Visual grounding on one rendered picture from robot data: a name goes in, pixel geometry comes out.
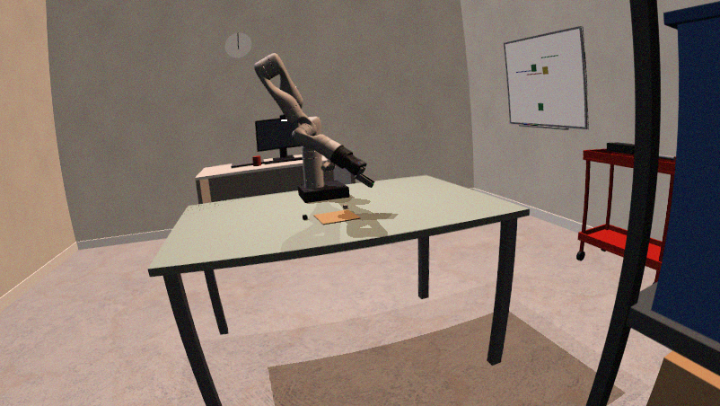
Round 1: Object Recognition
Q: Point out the orange square mat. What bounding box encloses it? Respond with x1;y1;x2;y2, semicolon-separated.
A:
314;210;361;225

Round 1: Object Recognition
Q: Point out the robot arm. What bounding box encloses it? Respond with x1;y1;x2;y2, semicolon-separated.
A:
254;53;331;189

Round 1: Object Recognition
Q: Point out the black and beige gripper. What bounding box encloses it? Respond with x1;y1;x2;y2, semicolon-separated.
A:
321;140;374;188

